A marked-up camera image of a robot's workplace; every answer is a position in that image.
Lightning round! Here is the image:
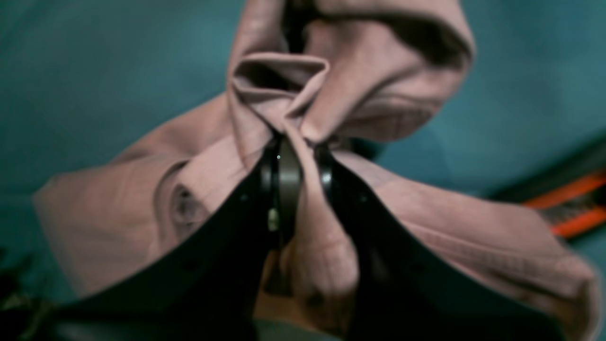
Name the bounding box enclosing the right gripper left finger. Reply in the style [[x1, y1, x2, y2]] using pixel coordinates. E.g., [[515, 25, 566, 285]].
[[47, 137, 297, 341]]

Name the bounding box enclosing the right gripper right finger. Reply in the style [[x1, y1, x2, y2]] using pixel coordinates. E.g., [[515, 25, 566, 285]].
[[315, 145, 563, 341]]

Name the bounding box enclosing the pinkish-brown T-shirt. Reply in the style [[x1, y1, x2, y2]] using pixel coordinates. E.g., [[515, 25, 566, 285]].
[[34, 0, 603, 341]]

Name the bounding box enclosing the orange black clamp tool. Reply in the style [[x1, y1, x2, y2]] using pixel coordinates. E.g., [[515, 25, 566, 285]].
[[488, 137, 606, 240]]

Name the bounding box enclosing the blue table cloth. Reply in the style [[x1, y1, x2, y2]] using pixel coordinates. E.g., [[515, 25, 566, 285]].
[[1, 0, 605, 341]]

